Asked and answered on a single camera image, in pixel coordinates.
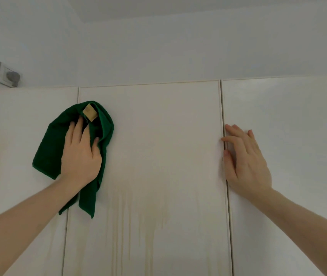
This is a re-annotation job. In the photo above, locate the person's left hand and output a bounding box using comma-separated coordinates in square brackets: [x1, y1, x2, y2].
[60, 116, 103, 188]

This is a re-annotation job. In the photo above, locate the grey plug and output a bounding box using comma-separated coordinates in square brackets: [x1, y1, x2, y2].
[6, 71, 21, 88]

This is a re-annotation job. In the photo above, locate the green cleaning cloth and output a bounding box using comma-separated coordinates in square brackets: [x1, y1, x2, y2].
[32, 101, 114, 219]

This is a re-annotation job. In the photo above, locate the stained cream cabinet door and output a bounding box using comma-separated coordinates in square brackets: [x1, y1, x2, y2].
[62, 80, 234, 276]

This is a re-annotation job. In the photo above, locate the person's right hand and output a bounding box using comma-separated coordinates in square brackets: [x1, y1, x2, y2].
[221, 124, 273, 200]

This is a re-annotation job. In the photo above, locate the person's left forearm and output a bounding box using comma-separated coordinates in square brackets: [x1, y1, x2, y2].
[0, 177, 80, 276]

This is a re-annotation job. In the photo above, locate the white wall socket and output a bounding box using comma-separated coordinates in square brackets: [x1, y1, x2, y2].
[0, 61, 21, 88]

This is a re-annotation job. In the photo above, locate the person's right forearm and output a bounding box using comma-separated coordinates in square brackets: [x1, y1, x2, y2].
[249, 188, 327, 276]

